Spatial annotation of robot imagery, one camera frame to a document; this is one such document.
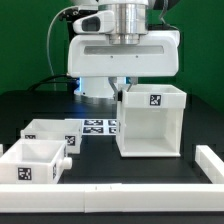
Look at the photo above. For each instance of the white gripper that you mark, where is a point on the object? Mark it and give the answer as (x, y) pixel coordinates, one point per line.
(156, 55)

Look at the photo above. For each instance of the white drawer cabinet box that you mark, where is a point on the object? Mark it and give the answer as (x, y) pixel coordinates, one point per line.
(149, 120)

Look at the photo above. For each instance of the white drawer with knob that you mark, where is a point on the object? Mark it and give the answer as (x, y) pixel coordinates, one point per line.
(31, 161)

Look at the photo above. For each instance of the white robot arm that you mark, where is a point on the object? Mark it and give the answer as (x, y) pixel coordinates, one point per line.
(117, 41)

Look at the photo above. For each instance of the white drawer rear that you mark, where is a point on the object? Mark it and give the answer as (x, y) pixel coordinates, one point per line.
(52, 129)

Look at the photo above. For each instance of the marker tag sheet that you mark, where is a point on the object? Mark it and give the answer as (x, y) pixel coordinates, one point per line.
(98, 127)

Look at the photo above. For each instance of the white left fence piece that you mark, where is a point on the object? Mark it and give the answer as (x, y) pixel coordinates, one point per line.
(1, 150)

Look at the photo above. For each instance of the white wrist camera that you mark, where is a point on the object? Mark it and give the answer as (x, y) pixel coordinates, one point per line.
(101, 22)

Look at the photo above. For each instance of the white front fence rail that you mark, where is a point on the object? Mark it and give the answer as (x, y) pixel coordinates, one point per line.
(89, 198)

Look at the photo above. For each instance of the white fence rail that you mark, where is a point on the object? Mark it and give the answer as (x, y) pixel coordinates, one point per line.
(89, 198)
(210, 164)

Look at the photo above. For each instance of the white right fence rail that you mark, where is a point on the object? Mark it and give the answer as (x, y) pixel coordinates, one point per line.
(210, 164)

